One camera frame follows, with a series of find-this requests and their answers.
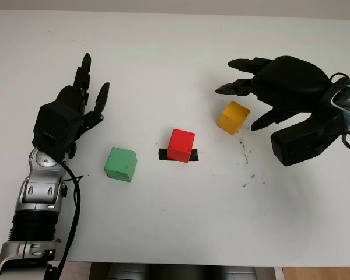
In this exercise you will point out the black tape strip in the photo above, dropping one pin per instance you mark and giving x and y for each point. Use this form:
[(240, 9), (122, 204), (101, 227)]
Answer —
[(162, 154)]

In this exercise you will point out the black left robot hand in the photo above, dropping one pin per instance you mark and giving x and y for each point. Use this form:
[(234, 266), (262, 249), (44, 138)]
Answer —
[(71, 96)]

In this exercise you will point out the green cube block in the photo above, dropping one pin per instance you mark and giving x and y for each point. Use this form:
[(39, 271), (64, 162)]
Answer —
[(119, 163)]

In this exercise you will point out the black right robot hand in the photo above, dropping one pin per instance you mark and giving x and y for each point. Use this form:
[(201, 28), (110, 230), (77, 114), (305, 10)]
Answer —
[(291, 84)]

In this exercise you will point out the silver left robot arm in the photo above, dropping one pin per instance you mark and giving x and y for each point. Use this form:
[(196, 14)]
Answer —
[(38, 189)]

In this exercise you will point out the dark robot torso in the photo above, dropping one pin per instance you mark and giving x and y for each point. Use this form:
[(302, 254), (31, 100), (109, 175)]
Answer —
[(178, 272)]

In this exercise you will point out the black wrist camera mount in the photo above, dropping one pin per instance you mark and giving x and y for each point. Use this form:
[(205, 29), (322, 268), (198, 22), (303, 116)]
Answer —
[(55, 128), (303, 143)]

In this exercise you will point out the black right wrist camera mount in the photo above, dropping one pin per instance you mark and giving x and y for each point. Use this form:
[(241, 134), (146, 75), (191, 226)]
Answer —
[(303, 143)]

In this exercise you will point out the yellow cube block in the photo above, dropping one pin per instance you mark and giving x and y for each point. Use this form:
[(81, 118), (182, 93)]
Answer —
[(231, 116)]

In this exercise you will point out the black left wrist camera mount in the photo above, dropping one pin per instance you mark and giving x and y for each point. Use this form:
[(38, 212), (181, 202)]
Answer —
[(55, 128)]

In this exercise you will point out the red cube block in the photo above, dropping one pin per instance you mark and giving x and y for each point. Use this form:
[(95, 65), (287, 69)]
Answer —
[(181, 144)]

